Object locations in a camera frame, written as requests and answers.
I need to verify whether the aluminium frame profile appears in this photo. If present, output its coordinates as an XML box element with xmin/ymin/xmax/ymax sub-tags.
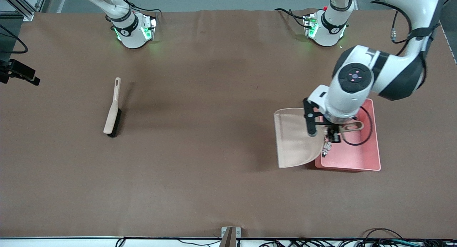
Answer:
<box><xmin>0</xmin><ymin>0</ymin><xmax>49</xmax><ymax>22</ymax></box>

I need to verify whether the beige brush with black bristles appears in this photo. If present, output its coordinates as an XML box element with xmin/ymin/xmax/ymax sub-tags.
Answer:
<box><xmin>103</xmin><ymin>77</ymin><xmax>122</xmax><ymax>138</ymax></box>

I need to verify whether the metal clamp bracket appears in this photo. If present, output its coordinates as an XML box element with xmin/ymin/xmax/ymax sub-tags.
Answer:
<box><xmin>220</xmin><ymin>226</ymin><xmax>242</xmax><ymax>247</ymax></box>

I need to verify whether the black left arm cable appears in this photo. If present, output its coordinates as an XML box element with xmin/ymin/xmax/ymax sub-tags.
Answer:
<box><xmin>341</xmin><ymin>0</ymin><xmax>416</xmax><ymax>147</ymax></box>

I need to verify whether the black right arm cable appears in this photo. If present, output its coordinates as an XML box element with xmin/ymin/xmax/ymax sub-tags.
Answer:
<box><xmin>0</xmin><ymin>24</ymin><xmax>29</xmax><ymax>55</ymax></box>

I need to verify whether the brown table cover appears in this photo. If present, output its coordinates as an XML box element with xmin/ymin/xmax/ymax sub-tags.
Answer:
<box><xmin>0</xmin><ymin>8</ymin><xmax>457</xmax><ymax>240</ymax></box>

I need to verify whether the beige plastic dustpan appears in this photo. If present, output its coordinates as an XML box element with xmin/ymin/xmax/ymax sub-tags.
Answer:
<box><xmin>273</xmin><ymin>107</ymin><xmax>365</xmax><ymax>169</ymax></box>

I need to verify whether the pink plastic bin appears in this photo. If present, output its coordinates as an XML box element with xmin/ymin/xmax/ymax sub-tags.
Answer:
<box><xmin>314</xmin><ymin>98</ymin><xmax>382</xmax><ymax>172</ymax></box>

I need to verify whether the black base cable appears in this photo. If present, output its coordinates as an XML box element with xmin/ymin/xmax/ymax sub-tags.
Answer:
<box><xmin>125</xmin><ymin>0</ymin><xmax>163</xmax><ymax>15</ymax></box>
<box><xmin>274</xmin><ymin>8</ymin><xmax>310</xmax><ymax>28</ymax></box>

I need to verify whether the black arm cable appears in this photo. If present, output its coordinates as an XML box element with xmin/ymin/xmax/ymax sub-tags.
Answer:
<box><xmin>0</xmin><ymin>24</ymin><xmax>29</xmax><ymax>55</ymax></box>
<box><xmin>341</xmin><ymin>0</ymin><xmax>416</xmax><ymax>147</ymax></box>

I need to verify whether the tangled black cable bundle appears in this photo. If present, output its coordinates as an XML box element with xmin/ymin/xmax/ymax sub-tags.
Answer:
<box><xmin>261</xmin><ymin>228</ymin><xmax>457</xmax><ymax>247</ymax></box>

